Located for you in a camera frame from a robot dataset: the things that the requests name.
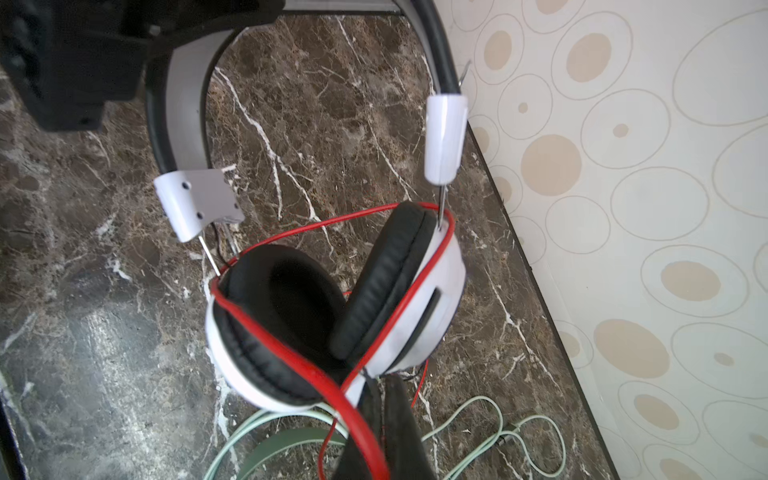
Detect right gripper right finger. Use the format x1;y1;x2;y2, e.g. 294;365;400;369
383;375;436;480

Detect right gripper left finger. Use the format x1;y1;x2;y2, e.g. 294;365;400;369
331;377;383;479

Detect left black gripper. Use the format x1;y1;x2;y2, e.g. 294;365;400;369
1;0;285;132

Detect mint green headphones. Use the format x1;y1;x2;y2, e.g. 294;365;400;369
203;403;349;479

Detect black white headphones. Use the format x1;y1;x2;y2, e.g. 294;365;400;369
146;20;466;412

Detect red headphone cable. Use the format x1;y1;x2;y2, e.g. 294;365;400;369
208;201;457;480

